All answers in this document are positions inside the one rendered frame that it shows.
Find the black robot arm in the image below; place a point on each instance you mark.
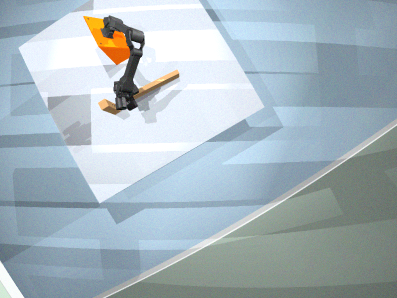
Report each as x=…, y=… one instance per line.
x=125, y=87

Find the wooden post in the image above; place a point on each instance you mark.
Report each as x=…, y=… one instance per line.
x=108, y=106

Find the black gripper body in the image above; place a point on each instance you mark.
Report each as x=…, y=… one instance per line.
x=132, y=104

